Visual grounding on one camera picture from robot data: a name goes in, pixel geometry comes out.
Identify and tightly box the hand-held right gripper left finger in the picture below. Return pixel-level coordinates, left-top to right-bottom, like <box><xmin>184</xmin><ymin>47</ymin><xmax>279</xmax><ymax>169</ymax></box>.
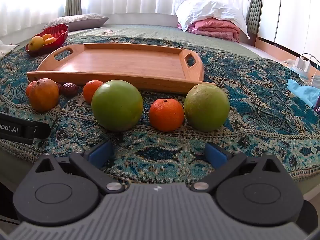
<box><xmin>34</xmin><ymin>141</ymin><xmax>126</xmax><ymax>194</ymax></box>

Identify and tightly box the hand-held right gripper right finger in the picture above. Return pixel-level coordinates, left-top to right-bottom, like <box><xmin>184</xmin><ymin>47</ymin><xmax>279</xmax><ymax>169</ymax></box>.
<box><xmin>189</xmin><ymin>141</ymin><xmax>285</xmax><ymax>194</ymax></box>

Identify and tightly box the green apple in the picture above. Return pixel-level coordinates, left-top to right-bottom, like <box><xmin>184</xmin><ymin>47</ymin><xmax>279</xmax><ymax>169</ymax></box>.
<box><xmin>91</xmin><ymin>80</ymin><xmax>144</xmax><ymax>132</ymax></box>
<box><xmin>184</xmin><ymin>83</ymin><xmax>230</xmax><ymax>132</ymax></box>

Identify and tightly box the red dried date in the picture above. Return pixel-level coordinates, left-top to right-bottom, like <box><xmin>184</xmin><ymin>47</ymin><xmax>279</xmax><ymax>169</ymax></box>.
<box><xmin>61</xmin><ymin>83</ymin><xmax>79</xmax><ymax>97</ymax></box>

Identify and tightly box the wooden serving tray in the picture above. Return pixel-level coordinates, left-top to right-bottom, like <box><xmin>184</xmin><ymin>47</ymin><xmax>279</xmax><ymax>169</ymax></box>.
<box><xmin>26</xmin><ymin>43</ymin><xmax>217</xmax><ymax>94</ymax></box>

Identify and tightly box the large blemished orange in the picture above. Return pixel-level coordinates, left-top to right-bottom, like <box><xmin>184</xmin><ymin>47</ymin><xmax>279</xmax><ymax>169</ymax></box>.
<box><xmin>28</xmin><ymin>78</ymin><xmax>60</xmax><ymax>113</ymax></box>

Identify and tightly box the teal paisley blanket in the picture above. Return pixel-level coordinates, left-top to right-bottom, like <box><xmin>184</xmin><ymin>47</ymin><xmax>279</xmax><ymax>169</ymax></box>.
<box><xmin>0</xmin><ymin>36</ymin><xmax>320</xmax><ymax>183</ymax></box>

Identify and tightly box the white cloth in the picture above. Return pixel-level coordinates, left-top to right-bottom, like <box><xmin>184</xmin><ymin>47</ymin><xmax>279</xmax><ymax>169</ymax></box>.
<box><xmin>0</xmin><ymin>39</ymin><xmax>19</xmax><ymax>61</ymax></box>

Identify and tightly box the yellow mango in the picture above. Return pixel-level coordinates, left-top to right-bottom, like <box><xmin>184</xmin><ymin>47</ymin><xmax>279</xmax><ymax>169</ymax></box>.
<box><xmin>28</xmin><ymin>35</ymin><xmax>44</xmax><ymax>51</ymax></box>

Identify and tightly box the red ribbed glass bowl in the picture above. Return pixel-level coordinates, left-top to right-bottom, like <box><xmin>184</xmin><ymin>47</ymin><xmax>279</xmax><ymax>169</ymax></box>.
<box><xmin>25</xmin><ymin>23</ymin><xmax>69</xmax><ymax>57</ymax></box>

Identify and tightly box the light blue cloth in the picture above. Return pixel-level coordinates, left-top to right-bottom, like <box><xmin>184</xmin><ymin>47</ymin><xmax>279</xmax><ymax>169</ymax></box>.
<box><xmin>287</xmin><ymin>78</ymin><xmax>320</xmax><ymax>108</ymax></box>

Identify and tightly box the floral patterned pillow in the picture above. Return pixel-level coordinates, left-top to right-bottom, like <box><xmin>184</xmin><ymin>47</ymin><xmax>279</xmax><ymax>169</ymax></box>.
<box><xmin>43</xmin><ymin>13</ymin><xmax>110</xmax><ymax>32</ymax></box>

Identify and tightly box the pink folded blanket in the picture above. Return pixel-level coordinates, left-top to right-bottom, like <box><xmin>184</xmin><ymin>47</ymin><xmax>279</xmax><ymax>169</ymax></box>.
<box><xmin>177</xmin><ymin>17</ymin><xmax>241</xmax><ymax>42</ymax></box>

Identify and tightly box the white charger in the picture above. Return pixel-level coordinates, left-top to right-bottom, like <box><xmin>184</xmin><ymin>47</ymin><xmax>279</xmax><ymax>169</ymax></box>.
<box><xmin>296</xmin><ymin>53</ymin><xmax>313</xmax><ymax>72</ymax></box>

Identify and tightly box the green quilted bedspread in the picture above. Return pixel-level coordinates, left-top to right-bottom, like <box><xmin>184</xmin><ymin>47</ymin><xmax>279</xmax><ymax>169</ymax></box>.
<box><xmin>67</xmin><ymin>24</ymin><xmax>263</xmax><ymax>59</ymax></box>

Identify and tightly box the white duvet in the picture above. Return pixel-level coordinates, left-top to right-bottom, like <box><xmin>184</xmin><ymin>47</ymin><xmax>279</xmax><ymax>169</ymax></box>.
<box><xmin>174</xmin><ymin>0</ymin><xmax>251</xmax><ymax>40</ymax></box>

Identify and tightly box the white wardrobe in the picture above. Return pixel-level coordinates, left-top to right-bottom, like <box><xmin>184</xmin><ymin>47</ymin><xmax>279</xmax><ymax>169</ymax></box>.
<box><xmin>257</xmin><ymin>0</ymin><xmax>320</xmax><ymax>57</ymax></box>

